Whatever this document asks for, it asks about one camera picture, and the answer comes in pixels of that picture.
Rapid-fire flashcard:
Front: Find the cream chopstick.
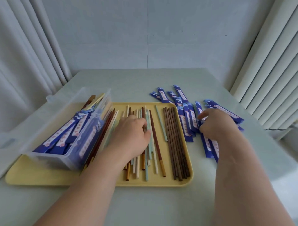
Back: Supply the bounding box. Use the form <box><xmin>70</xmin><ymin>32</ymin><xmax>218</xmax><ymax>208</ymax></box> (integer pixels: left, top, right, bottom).
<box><xmin>84</xmin><ymin>93</ymin><xmax>106</xmax><ymax>110</ymax></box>

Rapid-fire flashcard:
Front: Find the row of dark wooden chopsticks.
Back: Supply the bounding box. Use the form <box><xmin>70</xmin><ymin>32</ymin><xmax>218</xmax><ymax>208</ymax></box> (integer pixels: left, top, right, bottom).
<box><xmin>163</xmin><ymin>107</ymin><xmax>191</xmax><ymax>182</ymax></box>

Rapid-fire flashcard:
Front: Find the person's right hand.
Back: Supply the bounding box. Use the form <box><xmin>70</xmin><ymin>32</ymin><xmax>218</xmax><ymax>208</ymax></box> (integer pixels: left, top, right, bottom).
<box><xmin>197</xmin><ymin>108</ymin><xmax>241</xmax><ymax>141</ymax></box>

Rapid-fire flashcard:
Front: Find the clear plastic storage box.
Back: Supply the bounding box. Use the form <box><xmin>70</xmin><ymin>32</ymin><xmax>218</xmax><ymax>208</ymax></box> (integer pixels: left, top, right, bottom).
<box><xmin>20</xmin><ymin>87</ymin><xmax>113</xmax><ymax>171</ymax></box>

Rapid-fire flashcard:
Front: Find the white pleated curtain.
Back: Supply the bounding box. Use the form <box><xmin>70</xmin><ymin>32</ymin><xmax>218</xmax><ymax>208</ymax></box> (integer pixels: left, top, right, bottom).
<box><xmin>0</xmin><ymin>0</ymin><xmax>73</xmax><ymax>134</ymax></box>
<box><xmin>229</xmin><ymin>0</ymin><xmax>298</xmax><ymax>131</ymax></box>

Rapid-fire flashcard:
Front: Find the person's left forearm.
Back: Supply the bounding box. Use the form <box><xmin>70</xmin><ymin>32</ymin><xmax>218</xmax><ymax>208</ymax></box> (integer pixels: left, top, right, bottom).
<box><xmin>34</xmin><ymin>148</ymin><xmax>131</xmax><ymax>226</ymax></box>

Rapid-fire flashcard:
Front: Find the mint green chopstick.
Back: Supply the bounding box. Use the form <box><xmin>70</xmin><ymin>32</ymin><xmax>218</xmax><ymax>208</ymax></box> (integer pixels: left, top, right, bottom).
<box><xmin>155</xmin><ymin>105</ymin><xmax>168</xmax><ymax>142</ymax></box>

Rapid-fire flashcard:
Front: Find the bundle of blue sleeves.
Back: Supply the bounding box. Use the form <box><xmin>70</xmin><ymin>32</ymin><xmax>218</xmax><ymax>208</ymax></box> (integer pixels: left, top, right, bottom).
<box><xmin>33</xmin><ymin>109</ymin><xmax>106</xmax><ymax>161</ymax></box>

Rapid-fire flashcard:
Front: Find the person's left hand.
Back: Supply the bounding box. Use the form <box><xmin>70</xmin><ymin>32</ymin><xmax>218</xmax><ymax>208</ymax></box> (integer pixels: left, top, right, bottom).
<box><xmin>109</xmin><ymin>115</ymin><xmax>152</xmax><ymax>164</ymax></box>

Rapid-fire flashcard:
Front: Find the pile of mixed coloured chopsticks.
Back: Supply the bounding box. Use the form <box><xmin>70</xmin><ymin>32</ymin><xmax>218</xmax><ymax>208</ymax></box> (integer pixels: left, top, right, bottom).
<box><xmin>82</xmin><ymin>105</ymin><xmax>159</xmax><ymax>182</ymax></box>

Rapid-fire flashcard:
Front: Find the spread of blue chopstick sleeves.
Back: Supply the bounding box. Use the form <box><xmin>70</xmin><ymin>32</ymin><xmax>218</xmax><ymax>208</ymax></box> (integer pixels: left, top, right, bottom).
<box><xmin>149</xmin><ymin>85</ymin><xmax>245</xmax><ymax>164</ymax></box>

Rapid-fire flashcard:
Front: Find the reddish brown chopstick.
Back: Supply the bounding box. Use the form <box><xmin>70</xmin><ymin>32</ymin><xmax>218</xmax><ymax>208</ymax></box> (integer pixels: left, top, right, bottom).
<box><xmin>81</xmin><ymin>95</ymin><xmax>96</xmax><ymax>109</ymax></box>

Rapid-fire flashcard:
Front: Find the brown chopstick with gold tip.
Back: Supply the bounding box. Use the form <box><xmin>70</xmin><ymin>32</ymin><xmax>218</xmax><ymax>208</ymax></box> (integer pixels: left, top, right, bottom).
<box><xmin>149</xmin><ymin>110</ymin><xmax>167</xmax><ymax>177</ymax></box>

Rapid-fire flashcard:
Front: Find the yellow plastic tray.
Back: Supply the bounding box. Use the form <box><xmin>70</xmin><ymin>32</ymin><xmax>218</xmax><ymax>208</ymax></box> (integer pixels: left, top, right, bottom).
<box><xmin>5</xmin><ymin>102</ymin><xmax>194</xmax><ymax>187</ymax></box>

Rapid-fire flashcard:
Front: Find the person's right forearm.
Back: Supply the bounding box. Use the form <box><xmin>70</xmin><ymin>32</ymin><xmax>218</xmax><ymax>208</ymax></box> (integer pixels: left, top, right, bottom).
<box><xmin>210</xmin><ymin>130</ymin><xmax>296</xmax><ymax>226</ymax></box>

